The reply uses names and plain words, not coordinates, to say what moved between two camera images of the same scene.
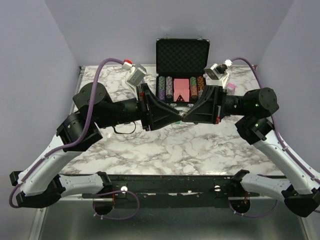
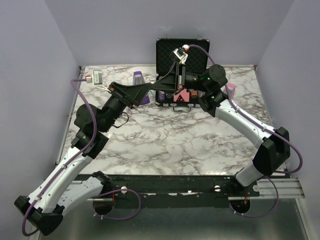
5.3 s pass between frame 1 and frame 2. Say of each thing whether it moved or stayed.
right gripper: moved
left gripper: moved
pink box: stayed
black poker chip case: stayed
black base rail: stayed
